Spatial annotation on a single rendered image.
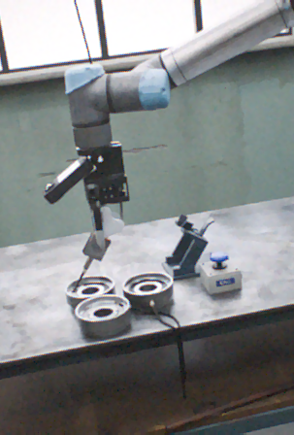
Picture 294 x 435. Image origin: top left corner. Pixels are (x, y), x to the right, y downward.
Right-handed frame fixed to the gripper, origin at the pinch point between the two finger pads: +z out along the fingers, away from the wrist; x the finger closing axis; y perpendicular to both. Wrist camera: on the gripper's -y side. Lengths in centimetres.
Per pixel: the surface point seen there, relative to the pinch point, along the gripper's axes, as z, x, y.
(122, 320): 10.6, -15.8, 1.0
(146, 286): 10.9, -2.7, 8.2
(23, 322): 13.1, -3.6, -17.9
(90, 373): 38.1, 12.1, -5.9
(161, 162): 27, 156, 47
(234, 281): 10.9, -8.1, 25.8
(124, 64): -20, 147, 34
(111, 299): 9.9, -7.2, 0.2
